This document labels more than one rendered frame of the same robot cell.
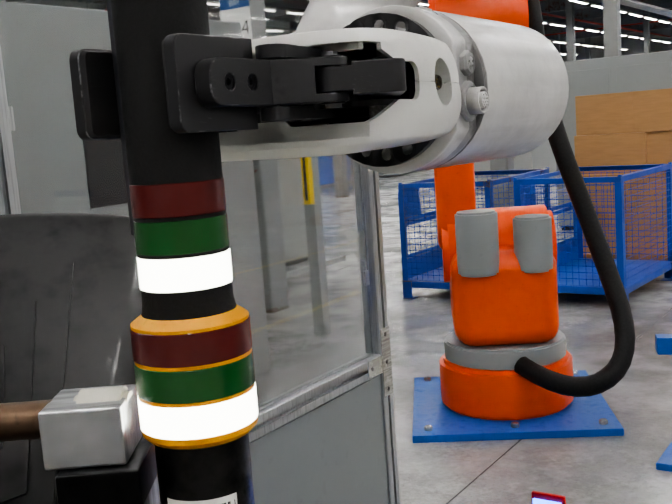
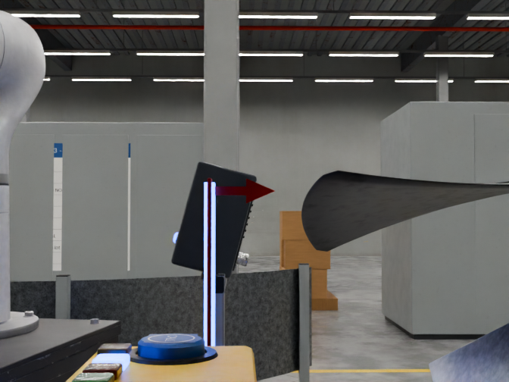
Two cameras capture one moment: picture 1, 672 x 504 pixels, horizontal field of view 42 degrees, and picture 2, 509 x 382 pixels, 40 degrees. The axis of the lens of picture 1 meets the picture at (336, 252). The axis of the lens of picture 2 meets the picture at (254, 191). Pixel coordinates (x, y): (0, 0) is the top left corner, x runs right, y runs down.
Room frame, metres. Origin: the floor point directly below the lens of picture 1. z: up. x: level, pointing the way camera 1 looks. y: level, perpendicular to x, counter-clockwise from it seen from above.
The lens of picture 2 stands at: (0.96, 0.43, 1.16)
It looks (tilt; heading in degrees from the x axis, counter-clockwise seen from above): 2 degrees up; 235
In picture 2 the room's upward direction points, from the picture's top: straight up
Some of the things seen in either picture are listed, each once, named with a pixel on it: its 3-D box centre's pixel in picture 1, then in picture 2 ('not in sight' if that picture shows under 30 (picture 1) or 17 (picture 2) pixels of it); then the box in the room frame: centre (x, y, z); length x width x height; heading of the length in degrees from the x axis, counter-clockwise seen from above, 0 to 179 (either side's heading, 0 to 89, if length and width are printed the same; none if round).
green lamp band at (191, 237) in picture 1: (181, 232); not in sight; (0.32, 0.06, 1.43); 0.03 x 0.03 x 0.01
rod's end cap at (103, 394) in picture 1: (104, 414); not in sight; (0.32, 0.09, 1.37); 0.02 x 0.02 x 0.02; 1
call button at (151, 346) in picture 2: not in sight; (171, 349); (0.76, 0.06, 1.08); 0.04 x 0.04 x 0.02
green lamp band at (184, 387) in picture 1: (195, 370); not in sight; (0.32, 0.06, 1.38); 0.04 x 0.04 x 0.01
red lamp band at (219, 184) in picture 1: (178, 197); not in sight; (0.32, 0.06, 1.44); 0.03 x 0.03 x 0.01
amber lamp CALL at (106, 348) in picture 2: not in sight; (114, 350); (0.79, 0.04, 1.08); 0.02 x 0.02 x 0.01; 56
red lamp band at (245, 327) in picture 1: (191, 336); not in sight; (0.32, 0.06, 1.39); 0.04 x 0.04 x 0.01
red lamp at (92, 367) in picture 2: not in sight; (102, 371); (0.81, 0.09, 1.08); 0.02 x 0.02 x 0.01; 56
